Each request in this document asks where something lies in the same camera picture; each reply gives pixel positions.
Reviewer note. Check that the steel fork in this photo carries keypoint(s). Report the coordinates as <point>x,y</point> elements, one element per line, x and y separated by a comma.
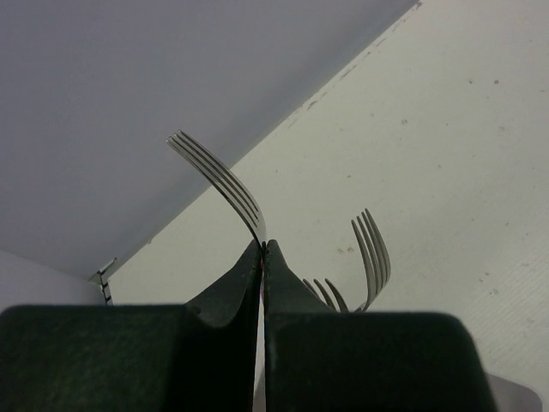
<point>326,292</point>
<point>224,181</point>
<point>374,254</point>

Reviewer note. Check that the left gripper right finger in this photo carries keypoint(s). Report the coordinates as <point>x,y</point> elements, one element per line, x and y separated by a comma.
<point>317,359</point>

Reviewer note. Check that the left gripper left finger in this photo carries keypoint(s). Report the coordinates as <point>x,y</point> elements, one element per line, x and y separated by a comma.
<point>196,356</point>

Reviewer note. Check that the left corner metal bracket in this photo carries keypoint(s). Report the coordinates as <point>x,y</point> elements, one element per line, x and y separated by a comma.
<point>100,278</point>

